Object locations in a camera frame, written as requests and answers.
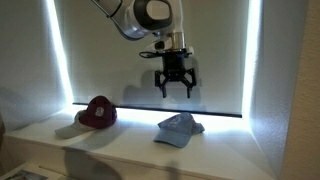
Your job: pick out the printed paper sheet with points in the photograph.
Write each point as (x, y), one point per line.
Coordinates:
(25, 175)

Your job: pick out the dark red baseball cap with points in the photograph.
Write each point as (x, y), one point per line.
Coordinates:
(100, 115)

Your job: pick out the light blue baseball cap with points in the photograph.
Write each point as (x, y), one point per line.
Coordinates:
(178, 130)

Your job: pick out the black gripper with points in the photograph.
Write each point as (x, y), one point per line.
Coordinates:
(173, 65)

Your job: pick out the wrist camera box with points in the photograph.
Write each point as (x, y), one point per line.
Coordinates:
(159, 44)

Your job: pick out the white baseball cap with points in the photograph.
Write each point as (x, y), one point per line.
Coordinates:
(71, 129)

